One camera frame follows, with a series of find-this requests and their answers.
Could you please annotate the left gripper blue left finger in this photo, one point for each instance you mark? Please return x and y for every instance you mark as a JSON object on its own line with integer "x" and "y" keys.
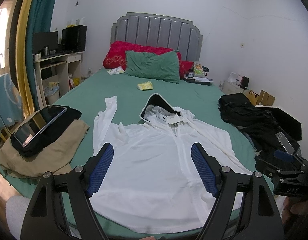
{"x": 96, "y": 168}

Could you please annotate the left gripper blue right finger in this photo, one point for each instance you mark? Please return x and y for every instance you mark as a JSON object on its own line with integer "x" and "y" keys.
{"x": 208, "y": 169}

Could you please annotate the white hooded jacket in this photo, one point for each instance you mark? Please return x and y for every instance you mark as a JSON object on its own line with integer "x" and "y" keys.
{"x": 152, "y": 185}

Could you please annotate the smartphone on black clothes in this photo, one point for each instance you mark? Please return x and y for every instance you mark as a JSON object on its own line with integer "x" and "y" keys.
{"x": 285, "y": 143}

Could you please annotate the black clothes pile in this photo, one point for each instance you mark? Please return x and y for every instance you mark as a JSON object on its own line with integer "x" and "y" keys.
{"x": 260, "y": 127}

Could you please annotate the person's right hand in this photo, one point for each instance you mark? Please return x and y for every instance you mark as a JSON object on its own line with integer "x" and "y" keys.
{"x": 293, "y": 206}

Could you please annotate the beige folded garment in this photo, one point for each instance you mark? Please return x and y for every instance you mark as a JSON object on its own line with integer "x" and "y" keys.
{"x": 54, "y": 158}

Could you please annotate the green bed sheet mattress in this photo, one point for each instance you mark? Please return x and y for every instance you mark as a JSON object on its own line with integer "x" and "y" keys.
{"x": 89, "y": 96}

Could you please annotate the tablet with dark screen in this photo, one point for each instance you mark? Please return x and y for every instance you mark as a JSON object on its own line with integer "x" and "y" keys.
{"x": 37, "y": 124}

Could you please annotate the cardboard boxes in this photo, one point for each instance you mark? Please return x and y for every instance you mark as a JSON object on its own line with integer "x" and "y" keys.
{"x": 263, "y": 98}

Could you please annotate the white nightstand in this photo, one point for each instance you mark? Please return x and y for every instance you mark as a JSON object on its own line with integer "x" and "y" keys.
{"x": 232, "y": 85}

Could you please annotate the trash bin with bag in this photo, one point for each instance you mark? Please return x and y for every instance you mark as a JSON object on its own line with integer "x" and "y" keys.
{"x": 51, "y": 92}

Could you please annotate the stack of books and papers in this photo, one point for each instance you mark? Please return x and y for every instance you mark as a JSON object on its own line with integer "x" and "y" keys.
{"x": 204, "y": 80}

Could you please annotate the yellow curtain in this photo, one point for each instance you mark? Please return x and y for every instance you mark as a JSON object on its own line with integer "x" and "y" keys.
{"x": 20, "y": 64}

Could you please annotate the snack bag at bedside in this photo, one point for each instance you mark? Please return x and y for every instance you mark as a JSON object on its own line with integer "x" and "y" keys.
{"x": 198, "y": 69}

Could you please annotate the yellow packet on bed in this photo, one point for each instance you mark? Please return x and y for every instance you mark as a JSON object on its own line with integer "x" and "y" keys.
{"x": 145, "y": 86}

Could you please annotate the white packet near pillow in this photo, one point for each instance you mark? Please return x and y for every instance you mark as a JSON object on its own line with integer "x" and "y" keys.
{"x": 115, "y": 71}

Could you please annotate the green pillow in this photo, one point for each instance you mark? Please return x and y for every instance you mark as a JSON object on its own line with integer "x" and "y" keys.
{"x": 163, "y": 67}

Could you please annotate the white wooden desk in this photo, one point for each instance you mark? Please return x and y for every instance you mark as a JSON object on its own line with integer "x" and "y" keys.
{"x": 59, "y": 68}

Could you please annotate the red quilt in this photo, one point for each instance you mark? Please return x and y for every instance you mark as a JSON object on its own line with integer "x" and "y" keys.
{"x": 117, "y": 56}

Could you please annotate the black computer monitor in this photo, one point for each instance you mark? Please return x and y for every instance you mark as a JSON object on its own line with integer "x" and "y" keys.
{"x": 43, "y": 39}

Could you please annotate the grey upholstered headboard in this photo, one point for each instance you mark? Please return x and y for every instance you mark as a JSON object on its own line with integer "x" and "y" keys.
{"x": 159, "y": 31}

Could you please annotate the teal curtain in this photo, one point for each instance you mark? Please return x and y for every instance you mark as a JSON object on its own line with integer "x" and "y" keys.
{"x": 40, "y": 17}

